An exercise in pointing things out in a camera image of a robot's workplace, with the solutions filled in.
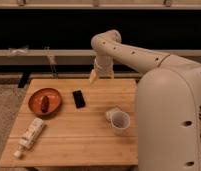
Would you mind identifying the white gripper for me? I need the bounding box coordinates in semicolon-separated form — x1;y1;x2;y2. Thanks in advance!
89;55;114;83

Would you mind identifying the brown food item in bowl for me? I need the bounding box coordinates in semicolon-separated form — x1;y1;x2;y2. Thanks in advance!
41;96;49;113

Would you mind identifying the orange ceramic bowl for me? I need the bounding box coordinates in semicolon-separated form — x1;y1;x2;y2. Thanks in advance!
28;88;62;116

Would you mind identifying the white tube bottle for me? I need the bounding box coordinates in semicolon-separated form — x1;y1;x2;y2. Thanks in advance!
14;118;45;158

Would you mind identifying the black smartphone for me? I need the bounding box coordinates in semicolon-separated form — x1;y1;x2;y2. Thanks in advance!
72;90;85;108

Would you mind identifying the wooden table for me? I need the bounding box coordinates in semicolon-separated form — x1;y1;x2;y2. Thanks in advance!
0;79;138;167

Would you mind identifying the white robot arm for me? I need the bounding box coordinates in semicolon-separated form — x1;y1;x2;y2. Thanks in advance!
90;30;201;171

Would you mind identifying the white plastic cup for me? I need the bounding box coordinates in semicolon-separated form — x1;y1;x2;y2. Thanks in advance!
110;111;130;135

